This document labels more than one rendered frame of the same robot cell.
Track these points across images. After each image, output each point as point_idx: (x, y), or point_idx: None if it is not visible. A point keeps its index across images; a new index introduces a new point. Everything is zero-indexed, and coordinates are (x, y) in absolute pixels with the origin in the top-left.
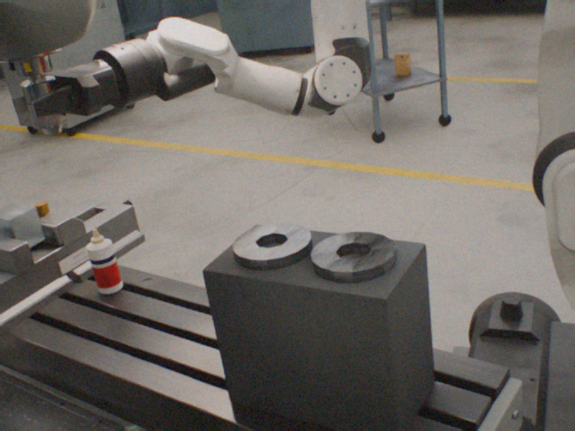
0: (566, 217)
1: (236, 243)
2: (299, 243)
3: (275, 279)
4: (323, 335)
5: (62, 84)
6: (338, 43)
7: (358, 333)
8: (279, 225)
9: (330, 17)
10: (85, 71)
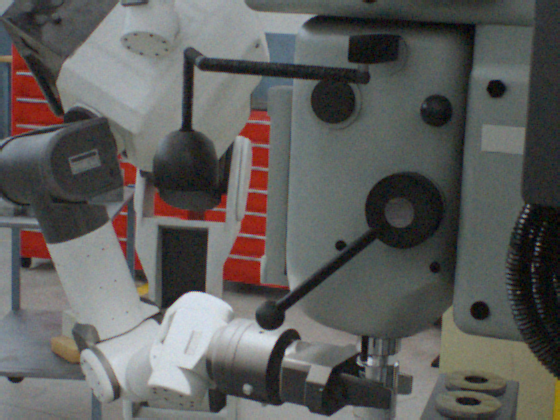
0: (242, 401)
1: (476, 411)
2: (469, 393)
3: (510, 407)
4: None
5: (352, 365)
6: (147, 301)
7: (515, 417)
8: (440, 400)
9: (129, 276)
10: (326, 350)
